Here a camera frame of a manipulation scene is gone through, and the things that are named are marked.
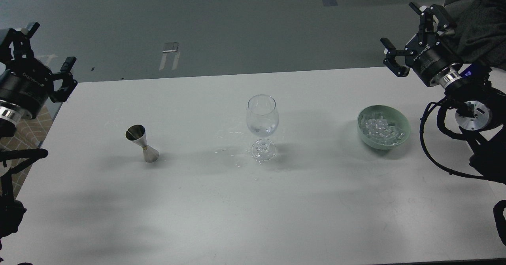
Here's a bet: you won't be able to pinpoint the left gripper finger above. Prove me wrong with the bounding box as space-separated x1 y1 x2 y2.
0 22 40 76
49 57 78 103

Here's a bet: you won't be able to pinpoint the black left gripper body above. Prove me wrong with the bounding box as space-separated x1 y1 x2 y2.
1 61 54 119

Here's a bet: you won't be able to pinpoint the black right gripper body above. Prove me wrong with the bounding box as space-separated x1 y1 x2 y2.
405 40 463 87

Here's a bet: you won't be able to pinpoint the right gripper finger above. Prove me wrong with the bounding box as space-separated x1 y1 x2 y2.
408 2 457 47
381 38 415 77

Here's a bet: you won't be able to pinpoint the steel cocktail jigger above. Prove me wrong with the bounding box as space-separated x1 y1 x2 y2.
125 125 160 163

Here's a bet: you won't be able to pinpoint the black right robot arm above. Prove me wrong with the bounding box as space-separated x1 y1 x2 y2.
381 2 506 184

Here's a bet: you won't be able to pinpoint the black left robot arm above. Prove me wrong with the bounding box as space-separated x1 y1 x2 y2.
0 22 78 238

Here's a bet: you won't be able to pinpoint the clear ice cubes pile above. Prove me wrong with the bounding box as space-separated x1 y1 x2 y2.
359 112 407 146

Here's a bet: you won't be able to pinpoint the clear wine glass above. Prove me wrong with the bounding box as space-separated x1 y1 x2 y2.
246 94 279 162

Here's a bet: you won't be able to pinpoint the beige checkered cloth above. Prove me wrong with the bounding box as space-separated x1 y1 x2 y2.
0 105 53 198

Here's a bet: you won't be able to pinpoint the seated person dark clothes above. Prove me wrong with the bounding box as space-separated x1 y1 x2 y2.
453 0 506 69

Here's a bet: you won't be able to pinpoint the green bowl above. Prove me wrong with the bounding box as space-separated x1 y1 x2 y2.
357 105 412 150

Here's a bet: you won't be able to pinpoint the silver floor plate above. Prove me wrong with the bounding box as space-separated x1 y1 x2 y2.
162 42 179 53

